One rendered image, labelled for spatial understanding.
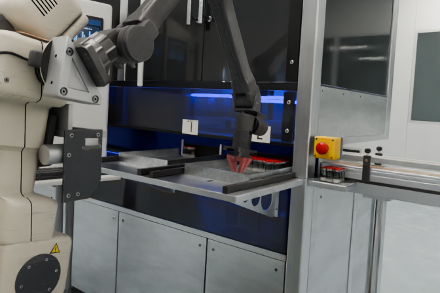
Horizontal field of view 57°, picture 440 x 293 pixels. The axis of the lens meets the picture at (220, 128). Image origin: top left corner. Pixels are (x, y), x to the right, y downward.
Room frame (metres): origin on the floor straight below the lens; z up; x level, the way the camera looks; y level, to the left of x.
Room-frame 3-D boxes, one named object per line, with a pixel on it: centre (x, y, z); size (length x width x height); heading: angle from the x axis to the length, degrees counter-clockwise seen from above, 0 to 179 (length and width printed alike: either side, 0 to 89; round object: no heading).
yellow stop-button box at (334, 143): (1.36, -0.37, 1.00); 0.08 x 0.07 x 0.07; 143
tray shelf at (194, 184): (1.46, 0.08, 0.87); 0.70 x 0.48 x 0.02; 53
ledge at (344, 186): (1.39, -0.40, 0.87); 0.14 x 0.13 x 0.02; 143
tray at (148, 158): (1.62, 0.18, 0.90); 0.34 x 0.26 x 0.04; 143
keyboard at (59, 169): (1.61, 0.62, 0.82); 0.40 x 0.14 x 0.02; 132
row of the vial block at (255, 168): (1.49, -0.15, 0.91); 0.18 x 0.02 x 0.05; 53
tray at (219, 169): (1.42, -0.09, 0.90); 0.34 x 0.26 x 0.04; 143
